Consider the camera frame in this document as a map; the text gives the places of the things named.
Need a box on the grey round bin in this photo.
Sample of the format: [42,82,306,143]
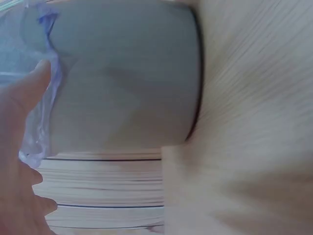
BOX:
[46,0,205,159]

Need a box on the translucent purple plastic bag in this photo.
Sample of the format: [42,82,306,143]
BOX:
[0,0,66,169]

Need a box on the person's left hand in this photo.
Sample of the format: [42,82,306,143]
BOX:
[0,59,59,235]

